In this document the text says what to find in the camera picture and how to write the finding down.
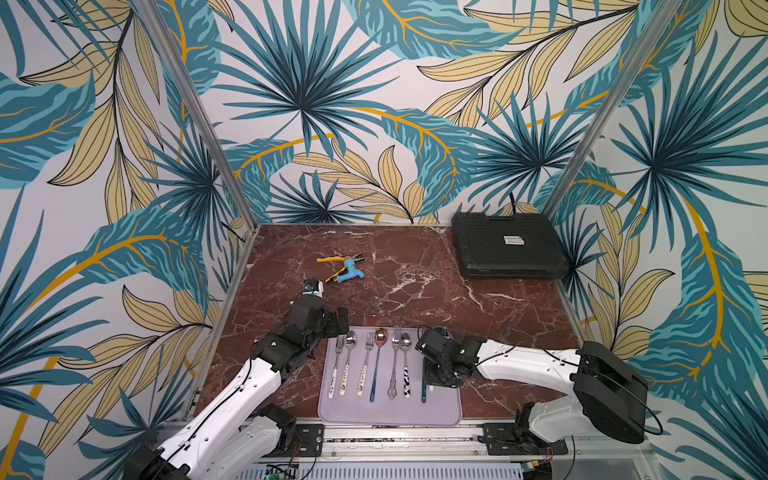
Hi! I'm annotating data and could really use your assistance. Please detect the yellow handled pliers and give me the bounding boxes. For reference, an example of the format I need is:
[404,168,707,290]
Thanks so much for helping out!
[316,254,365,283]

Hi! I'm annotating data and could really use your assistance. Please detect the aluminium front rail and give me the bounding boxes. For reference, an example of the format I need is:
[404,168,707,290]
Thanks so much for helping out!
[140,418,607,480]

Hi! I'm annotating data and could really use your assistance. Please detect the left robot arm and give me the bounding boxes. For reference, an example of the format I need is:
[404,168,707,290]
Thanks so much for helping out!
[123,291,349,479]

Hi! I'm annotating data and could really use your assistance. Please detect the blue glue gun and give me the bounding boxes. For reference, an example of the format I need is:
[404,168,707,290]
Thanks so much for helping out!
[334,258,365,283]

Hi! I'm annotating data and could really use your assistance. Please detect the cartoon handle spoon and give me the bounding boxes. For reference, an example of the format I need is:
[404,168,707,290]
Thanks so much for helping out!
[339,330,357,396]

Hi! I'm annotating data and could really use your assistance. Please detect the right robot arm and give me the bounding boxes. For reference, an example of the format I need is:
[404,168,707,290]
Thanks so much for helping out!
[415,328,650,446]

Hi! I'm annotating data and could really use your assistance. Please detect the white Pochacco handle fork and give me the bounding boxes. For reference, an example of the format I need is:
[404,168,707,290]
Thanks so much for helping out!
[328,335,346,399]

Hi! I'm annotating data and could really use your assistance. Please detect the cow pattern handle spoon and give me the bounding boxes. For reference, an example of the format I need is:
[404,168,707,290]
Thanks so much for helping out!
[400,332,412,398]

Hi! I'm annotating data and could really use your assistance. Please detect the rainbow iridescent spoon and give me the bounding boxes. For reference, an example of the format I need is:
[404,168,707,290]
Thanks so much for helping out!
[369,328,388,403]

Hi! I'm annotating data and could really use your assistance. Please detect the ornate silver fork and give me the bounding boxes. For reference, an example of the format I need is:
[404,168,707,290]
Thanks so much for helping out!
[387,327,401,400]

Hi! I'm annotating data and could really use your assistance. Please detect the lilac placemat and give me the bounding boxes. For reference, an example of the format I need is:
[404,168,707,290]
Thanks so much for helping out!
[318,326,463,427]

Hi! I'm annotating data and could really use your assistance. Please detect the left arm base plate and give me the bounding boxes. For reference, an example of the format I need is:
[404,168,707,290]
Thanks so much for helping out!
[256,404,325,458]

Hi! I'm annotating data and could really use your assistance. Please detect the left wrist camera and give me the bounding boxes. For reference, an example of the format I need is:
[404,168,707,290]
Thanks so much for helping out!
[302,279,324,298]

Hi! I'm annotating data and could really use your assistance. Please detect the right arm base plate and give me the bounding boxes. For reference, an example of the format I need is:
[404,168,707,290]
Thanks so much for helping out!
[478,402,568,458]

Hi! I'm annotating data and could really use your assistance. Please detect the black tool case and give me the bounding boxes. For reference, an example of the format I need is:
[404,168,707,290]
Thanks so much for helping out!
[451,213,570,280]

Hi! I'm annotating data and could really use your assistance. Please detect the green handle fork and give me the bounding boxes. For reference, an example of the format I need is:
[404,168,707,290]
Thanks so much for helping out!
[420,358,428,404]

